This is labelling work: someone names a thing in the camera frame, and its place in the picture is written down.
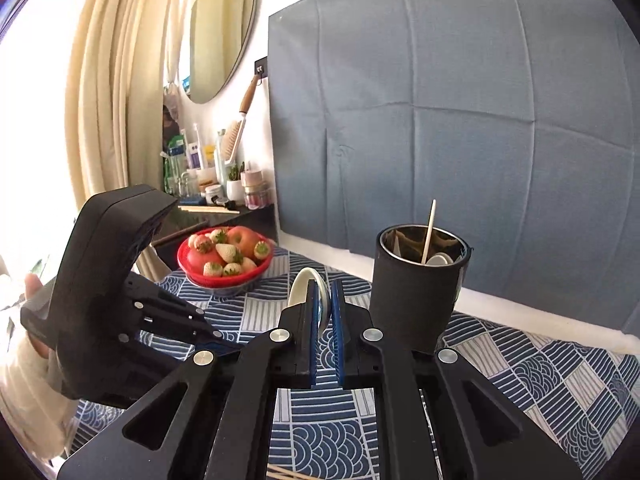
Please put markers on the white ceramic soup spoon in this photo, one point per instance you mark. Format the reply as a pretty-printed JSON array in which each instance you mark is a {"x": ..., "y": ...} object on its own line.
[{"x": 300, "y": 287}]

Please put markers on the red plastic basket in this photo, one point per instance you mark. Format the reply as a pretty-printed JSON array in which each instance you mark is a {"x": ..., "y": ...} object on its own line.
[{"x": 250, "y": 271}]

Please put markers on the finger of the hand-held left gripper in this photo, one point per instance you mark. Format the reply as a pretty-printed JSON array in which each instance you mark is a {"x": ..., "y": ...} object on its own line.
[
  {"x": 165, "y": 300},
  {"x": 175, "y": 337}
]

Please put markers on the steel bowl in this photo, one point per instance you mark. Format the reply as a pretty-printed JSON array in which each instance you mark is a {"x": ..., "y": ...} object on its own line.
[{"x": 225, "y": 290}]

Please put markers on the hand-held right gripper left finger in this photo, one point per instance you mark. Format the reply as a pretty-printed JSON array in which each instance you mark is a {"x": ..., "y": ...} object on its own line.
[{"x": 314, "y": 320}]

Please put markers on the person's left forearm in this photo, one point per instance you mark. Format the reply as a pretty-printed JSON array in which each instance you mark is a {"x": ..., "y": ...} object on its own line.
[{"x": 25, "y": 400}]

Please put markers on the wooden comb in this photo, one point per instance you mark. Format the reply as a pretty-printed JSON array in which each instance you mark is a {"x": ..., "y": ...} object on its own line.
[{"x": 207, "y": 209}]

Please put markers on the red apple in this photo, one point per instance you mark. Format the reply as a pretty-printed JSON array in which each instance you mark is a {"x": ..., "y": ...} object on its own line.
[{"x": 242, "y": 240}]

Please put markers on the black cylindrical utensil holder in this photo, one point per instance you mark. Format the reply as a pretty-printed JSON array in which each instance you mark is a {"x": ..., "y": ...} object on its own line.
[{"x": 410, "y": 300}]

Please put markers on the pink glass jars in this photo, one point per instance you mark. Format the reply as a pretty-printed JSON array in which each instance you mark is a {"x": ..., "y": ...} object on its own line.
[{"x": 256, "y": 190}]

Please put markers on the tall white bottle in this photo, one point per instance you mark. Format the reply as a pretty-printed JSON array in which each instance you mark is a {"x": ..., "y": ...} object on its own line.
[{"x": 221, "y": 160}]

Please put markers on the person's left hand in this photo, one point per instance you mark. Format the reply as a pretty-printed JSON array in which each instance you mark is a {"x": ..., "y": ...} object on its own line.
[{"x": 32, "y": 287}]

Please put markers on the black wall hook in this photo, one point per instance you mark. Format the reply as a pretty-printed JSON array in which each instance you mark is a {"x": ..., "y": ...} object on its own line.
[{"x": 261, "y": 67}]

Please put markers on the pile of strawberries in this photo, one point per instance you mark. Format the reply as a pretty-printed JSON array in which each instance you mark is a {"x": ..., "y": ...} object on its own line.
[{"x": 227, "y": 252}]

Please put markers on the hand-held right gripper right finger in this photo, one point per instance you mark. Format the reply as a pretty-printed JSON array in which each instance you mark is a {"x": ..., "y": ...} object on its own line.
[{"x": 337, "y": 320}]

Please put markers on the white potted succulent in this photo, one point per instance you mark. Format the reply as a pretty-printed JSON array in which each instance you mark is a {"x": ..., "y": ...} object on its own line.
[{"x": 234, "y": 187}]

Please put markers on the blue patterned tablecloth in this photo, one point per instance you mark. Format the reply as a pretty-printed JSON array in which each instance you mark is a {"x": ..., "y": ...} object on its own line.
[{"x": 525, "y": 375}]

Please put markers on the green packet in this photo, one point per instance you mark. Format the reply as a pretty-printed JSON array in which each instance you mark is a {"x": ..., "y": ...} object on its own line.
[{"x": 175, "y": 165}]

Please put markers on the grey-blue backdrop cloth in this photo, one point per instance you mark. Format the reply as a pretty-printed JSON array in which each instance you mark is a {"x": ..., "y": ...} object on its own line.
[{"x": 450, "y": 110}]

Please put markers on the white electric toothbrush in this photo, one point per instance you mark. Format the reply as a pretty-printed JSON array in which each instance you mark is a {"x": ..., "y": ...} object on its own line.
[{"x": 196, "y": 147}]

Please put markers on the small red fruit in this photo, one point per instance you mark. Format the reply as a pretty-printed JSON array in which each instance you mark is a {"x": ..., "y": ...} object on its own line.
[{"x": 205, "y": 259}]

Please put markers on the cream curtain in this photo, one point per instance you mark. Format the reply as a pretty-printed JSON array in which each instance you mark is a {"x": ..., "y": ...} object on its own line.
[{"x": 115, "y": 110}]

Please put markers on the large white spoon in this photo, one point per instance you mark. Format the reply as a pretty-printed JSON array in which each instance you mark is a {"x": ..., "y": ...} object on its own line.
[{"x": 440, "y": 260}]

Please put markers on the round wall mirror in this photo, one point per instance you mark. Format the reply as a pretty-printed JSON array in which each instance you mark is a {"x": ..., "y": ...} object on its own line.
[{"x": 220, "y": 35}]

